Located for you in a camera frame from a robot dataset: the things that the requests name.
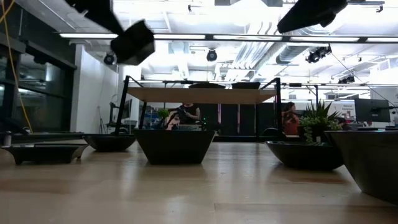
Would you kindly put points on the black monitor on stand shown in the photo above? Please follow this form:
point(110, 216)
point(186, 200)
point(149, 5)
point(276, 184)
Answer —
point(127, 109)

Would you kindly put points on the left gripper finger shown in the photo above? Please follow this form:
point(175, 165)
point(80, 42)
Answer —
point(113, 23)

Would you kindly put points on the small green potted plant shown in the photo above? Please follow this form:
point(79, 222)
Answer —
point(317, 123)

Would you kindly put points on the black wavy square mini bowl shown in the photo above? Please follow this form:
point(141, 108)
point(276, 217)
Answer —
point(174, 146)
point(245, 87)
point(133, 43)
point(373, 161)
point(245, 83)

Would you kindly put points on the person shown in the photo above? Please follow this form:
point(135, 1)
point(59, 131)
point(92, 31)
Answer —
point(342, 123)
point(290, 121)
point(188, 113)

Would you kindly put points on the black computer monitor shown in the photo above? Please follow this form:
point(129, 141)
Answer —
point(372, 110)

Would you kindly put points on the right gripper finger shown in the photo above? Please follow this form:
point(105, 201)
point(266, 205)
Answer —
point(308, 15)

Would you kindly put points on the long ceiling light bar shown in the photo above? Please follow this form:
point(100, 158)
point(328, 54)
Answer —
point(186, 36)

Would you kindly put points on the black ceiling spotlight cluster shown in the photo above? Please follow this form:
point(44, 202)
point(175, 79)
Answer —
point(346, 79)
point(318, 53)

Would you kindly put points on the wooden shelf black frame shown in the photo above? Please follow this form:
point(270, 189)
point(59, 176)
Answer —
point(202, 95)

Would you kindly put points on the small black square plate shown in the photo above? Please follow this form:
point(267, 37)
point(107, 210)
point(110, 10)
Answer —
point(43, 154)

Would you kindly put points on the green background plant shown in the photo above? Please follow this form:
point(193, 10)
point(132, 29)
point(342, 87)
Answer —
point(163, 113)

